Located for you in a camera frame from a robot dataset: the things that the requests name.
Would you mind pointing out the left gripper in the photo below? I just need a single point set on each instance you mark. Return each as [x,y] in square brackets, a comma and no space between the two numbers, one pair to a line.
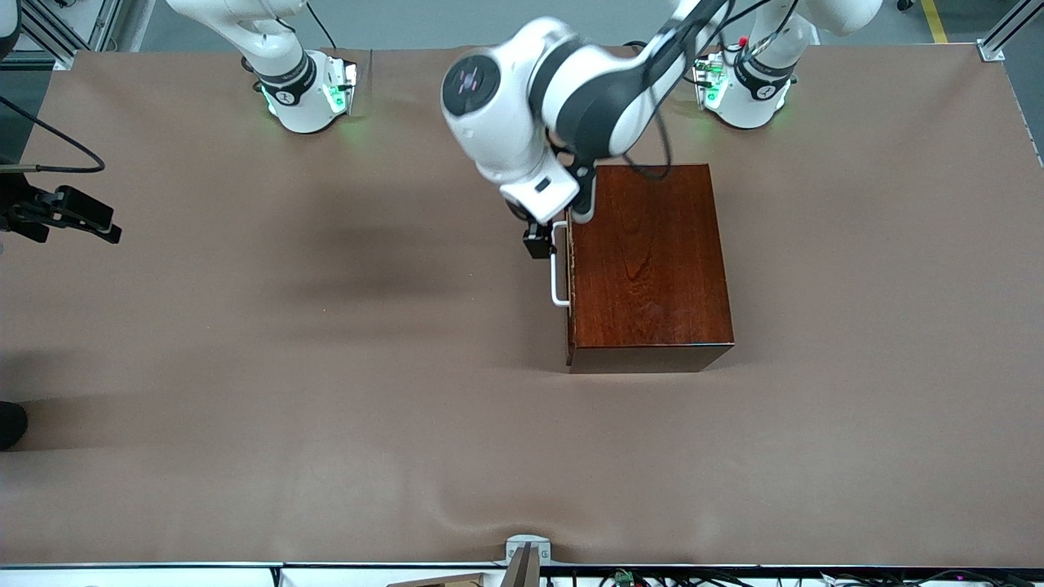
[536,241]

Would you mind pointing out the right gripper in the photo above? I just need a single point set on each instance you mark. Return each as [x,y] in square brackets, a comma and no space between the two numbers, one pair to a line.
[18,204]

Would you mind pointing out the wooden drawer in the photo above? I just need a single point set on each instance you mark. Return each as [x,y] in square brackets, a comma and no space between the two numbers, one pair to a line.
[567,326]

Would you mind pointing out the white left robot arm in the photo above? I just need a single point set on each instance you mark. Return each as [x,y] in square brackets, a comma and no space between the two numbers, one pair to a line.
[506,139]

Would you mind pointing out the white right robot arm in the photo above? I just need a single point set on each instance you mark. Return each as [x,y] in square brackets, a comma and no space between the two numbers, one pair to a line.
[285,90]

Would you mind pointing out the dark brown wooden cabinet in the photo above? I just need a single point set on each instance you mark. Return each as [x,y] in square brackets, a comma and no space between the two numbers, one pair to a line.
[652,269]

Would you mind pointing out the black round object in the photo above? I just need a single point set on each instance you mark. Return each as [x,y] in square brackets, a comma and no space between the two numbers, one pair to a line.
[10,425]

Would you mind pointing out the brown table mat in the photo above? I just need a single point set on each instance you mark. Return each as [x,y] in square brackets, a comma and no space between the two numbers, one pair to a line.
[326,448]

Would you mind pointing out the brown cardboard piece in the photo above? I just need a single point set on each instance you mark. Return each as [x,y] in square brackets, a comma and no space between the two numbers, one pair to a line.
[444,581]

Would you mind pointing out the aluminium frame profile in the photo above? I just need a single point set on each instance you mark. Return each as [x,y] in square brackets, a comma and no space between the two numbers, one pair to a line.
[73,28]
[999,45]

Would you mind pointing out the grey metal bracket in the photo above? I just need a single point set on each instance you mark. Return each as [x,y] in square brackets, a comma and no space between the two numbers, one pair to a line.
[528,545]

